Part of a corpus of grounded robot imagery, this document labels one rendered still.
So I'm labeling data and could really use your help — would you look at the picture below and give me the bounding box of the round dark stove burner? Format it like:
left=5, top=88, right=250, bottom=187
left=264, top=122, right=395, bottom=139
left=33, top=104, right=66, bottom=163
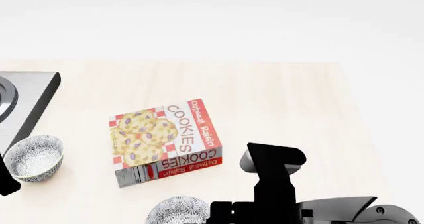
left=0, top=76, right=19, bottom=123

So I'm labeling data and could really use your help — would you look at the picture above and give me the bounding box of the black white patterned bowl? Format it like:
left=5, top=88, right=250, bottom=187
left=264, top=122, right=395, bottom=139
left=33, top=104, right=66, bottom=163
left=146, top=196, right=211, bottom=224
left=3, top=135, right=64, bottom=183

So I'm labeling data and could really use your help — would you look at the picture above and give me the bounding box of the oatmeal raisin cookies box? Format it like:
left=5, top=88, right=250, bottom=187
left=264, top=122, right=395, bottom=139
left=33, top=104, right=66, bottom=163
left=108, top=98, right=223, bottom=189

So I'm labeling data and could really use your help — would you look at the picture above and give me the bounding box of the silver flat stove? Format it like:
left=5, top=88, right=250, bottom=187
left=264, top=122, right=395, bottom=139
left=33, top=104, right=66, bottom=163
left=0, top=71, right=62, bottom=158

